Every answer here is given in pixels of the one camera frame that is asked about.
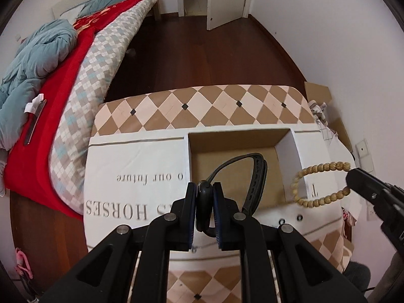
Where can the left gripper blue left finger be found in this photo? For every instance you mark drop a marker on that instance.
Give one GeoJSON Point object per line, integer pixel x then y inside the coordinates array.
{"type": "Point", "coordinates": [130, 265]}

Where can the black stick on bed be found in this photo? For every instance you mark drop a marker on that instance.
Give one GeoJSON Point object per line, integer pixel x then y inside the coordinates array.
{"type": "Point", "coordinates": [34, 121]}

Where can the blue quilt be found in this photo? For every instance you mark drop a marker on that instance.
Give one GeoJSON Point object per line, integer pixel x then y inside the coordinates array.
{"type": "Point", "coordinates": [38, 55]}

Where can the brown cardboard box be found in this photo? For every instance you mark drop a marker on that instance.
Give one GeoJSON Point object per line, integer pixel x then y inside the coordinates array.
{"type": "Point", "coordinates": [322, 94]}

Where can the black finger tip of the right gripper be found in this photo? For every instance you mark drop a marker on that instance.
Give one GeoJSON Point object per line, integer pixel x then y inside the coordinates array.
{"type": "Point", "coordinates": [366, 185]}

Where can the red bed sheet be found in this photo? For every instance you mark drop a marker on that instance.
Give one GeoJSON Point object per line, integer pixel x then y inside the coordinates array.
{"type": "Point", "coordinates": [25, 169]}

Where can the white paper tag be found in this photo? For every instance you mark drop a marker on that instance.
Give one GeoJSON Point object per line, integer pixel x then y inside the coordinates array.
{"type": "Point", "coordinates": [31, 107]}

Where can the black fitness band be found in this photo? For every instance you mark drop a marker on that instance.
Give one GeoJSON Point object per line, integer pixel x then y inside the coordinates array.
{"type": "Point", "coordinates": [252, 176]}

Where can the pink hanger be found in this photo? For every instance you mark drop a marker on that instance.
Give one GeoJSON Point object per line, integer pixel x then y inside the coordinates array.
{"type": "Point", "coordinates": [22, 264]}

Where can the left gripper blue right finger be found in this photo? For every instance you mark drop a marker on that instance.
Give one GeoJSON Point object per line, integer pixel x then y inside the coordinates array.
{"type": "Point", "coordinates": [277, 264]}

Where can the checkered tablecloth with text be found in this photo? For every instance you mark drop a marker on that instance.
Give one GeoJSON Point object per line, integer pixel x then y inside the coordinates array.
{"type": "Point", "coordinates": [144, 150]}

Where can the checkered bed cover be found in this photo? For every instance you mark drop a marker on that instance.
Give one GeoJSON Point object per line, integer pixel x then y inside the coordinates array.
{"type": "Point", "coordinates": [115, 26]}

